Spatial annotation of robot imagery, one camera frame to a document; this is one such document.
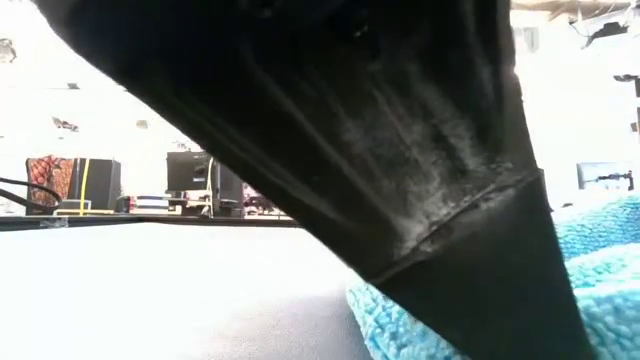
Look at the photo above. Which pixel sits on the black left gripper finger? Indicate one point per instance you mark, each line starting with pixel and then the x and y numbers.
pixel 375 125

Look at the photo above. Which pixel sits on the light blue microfiber towel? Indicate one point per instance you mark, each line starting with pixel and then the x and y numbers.
pixel 610 310

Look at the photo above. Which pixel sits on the tall black cabinet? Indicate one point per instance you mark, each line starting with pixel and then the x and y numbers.
pixel 230 200

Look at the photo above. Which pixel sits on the black monitor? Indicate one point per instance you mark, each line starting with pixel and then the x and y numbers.
pixel 187 170

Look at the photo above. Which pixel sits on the grey monitor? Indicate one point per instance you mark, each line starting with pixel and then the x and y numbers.
pixel 590 170

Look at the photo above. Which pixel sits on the striped stack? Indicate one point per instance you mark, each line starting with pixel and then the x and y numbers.
pixel 150 202

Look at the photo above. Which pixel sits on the low grey box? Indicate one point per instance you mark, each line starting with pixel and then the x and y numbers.
pixel 72 205

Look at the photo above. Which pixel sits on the red patterned cloth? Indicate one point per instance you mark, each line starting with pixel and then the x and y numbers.
pixel 47 175

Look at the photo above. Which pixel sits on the black table frame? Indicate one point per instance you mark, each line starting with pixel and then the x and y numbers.
pixel 125 220

